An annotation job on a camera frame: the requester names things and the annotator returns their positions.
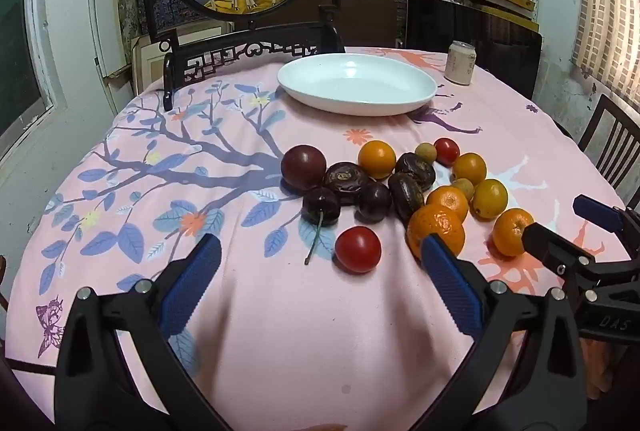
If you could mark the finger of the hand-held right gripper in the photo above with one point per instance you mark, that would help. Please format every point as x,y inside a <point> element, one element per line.
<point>550,248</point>
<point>597,212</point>

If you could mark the pink floral tablecloth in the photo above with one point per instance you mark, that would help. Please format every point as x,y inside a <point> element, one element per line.
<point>300,336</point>

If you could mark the black panel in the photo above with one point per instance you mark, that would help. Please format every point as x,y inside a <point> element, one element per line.
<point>500,41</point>

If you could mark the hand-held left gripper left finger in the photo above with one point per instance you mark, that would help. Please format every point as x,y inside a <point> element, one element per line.
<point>192,281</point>

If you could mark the large purple plum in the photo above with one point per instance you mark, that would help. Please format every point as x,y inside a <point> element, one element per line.
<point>303,167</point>

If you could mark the small dark plum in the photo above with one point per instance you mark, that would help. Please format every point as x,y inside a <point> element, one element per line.
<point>374,202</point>

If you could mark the white oval plate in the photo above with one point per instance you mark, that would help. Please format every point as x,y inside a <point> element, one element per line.
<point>357,83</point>

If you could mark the beige drink can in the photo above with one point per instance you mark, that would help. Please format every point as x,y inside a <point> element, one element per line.
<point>460,63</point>

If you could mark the yellow orange citrus fruit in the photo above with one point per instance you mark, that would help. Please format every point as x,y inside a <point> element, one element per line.
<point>490,198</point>

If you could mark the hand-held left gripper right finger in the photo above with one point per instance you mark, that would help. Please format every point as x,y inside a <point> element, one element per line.
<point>450,281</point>

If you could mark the large mandarin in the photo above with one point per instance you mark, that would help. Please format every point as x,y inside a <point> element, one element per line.
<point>435,223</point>

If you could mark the dark red cherry with stem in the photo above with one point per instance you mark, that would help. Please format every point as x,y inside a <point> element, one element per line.
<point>321,206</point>

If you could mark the person's right hand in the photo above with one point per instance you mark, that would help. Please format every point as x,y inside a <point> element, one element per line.
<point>599,368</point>

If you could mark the small smooth orange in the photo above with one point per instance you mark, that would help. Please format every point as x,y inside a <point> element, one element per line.
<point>377,159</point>
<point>469,168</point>

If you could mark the window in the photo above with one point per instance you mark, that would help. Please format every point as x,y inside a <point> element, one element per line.
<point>20,61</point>

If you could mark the small red tomato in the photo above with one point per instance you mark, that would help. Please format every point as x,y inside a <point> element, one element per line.
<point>446,151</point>

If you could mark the slatted dark wooden chair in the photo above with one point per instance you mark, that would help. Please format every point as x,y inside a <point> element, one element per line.
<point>612,146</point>

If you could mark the leaning picture frames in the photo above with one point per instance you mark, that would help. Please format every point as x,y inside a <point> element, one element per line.
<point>150,46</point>

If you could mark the brown cardboard box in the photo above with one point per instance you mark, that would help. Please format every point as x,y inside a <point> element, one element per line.
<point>370,16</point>

